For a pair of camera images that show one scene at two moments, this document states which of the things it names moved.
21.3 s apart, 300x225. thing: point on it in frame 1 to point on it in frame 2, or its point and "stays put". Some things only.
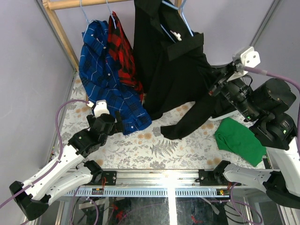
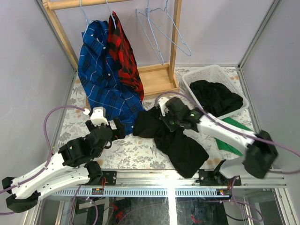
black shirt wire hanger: x=178 y=8 to x=147 y=16
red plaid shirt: x=121 y=48 stays put
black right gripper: x=219 y=86 to x=165 y=120
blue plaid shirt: x=101 y=73 stays put
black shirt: x=175 y=71 to x=186 y=155
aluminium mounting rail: x=153 y=183 stays put
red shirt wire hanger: x=110 y=13 stays put
